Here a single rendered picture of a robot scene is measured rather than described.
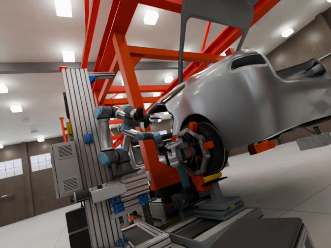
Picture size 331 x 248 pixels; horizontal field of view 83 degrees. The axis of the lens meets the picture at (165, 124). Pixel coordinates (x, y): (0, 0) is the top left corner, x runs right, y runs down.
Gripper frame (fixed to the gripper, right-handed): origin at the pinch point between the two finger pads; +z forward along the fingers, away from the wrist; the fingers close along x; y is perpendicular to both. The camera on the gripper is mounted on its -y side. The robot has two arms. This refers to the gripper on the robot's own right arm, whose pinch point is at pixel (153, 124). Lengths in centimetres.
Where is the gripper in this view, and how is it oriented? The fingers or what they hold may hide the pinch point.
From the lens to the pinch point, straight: 124.7
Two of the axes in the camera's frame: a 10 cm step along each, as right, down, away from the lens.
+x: -7.2, 5.7, -4.0
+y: 1.9, 7.2, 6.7
